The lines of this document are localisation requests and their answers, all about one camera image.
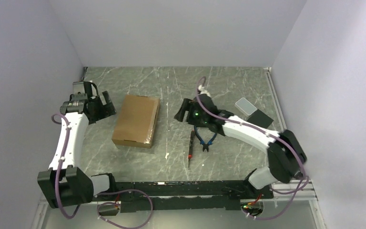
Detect red utility knife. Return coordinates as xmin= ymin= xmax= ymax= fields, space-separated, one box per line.
xmin=188 ymin=130 xmax=195 ymax=167

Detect brown cardboard express box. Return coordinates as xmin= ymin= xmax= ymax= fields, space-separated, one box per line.
xmin=112 ymin=94 xmax=160 ymax=148

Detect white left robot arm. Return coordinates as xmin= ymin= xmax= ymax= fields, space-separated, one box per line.
xmin=37 ymin=81 xmax=118 ymax=208

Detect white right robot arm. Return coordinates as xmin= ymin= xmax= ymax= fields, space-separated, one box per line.
xmin=174 ymin=94 xmax=307 ymax=198

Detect small grey white box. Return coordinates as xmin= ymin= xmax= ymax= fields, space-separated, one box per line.
xmin=234 ymin=97 xmax=257 ymax=116

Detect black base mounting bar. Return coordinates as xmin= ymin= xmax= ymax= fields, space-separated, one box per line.
xmin=93 ymin=180 xmax=274 ymax=213

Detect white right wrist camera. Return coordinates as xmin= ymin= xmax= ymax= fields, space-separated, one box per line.
xmin=197 ymin=85 xmax=211 ymax=97

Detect blue handled pliers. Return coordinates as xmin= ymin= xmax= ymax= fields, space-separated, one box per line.
xmin=193 ymin=125 xmax=219 ymax=153

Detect aluminium rail frame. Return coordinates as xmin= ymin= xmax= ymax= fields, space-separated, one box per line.
xmin=37 ymin=77 xmax=309 ymax=220

